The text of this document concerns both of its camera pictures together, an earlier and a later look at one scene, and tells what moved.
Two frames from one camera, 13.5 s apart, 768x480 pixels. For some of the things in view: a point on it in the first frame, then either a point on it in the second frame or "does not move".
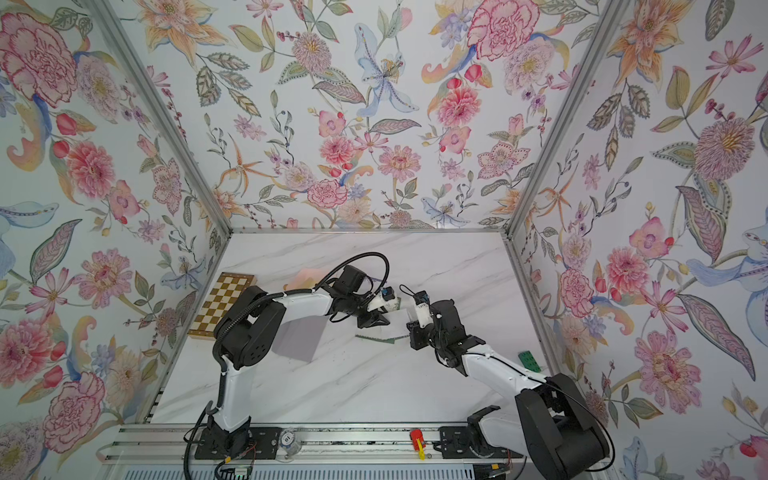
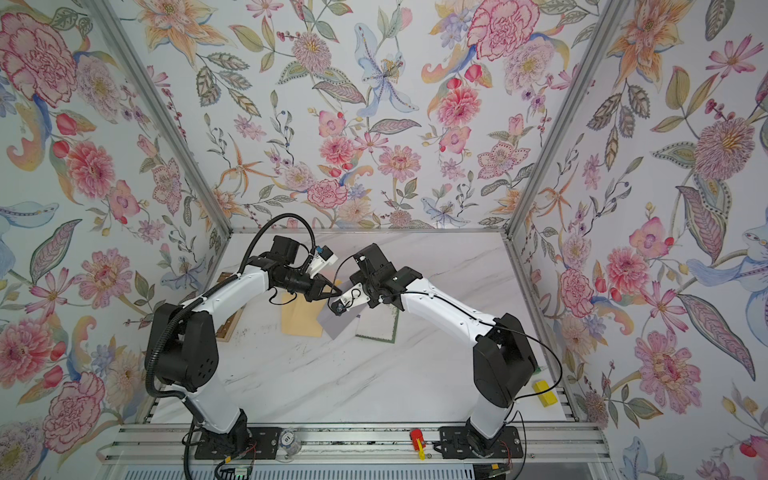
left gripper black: (368, 320) → (316, 285)
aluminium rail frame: (343, 452) does not move
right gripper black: (418, 342) → (360, 278)
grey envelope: (299, 338) → (336, 324)
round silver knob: (289, 442) does not move
